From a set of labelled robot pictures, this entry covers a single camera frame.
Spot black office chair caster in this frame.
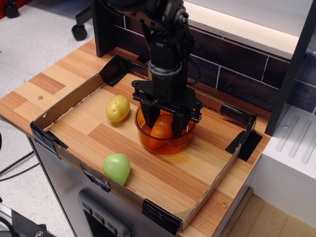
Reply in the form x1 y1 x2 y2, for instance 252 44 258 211
72 6 92 41

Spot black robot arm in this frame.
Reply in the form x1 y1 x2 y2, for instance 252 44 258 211
101 0 203 138

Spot cardboard fence with black tape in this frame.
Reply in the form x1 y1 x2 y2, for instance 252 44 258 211
31 55 266 237

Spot orange toy carrot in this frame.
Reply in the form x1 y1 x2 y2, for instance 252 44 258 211
143 114 173 150

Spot green toy pear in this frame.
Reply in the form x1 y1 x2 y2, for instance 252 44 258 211
103 153 131 185

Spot dark upright post left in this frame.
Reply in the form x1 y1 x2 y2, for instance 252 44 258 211
91 0 123 58

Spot black floor cables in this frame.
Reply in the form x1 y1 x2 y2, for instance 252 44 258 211
0 150 40 182

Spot grey control panel with buttons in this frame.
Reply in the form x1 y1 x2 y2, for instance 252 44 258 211
78 191 131 237

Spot dark grey upright post right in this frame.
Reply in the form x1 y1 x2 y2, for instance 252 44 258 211
265 1 316 136

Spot transparent orange plastic pot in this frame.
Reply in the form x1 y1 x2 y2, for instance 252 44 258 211
134 108 196 155

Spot black metal bracket bottom left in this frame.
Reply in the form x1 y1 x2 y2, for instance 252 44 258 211
0 203 55 237

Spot yellow toy potato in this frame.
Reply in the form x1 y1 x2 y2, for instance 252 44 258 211
106 95 130 122

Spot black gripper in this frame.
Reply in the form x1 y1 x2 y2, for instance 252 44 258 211
132 60 203 138

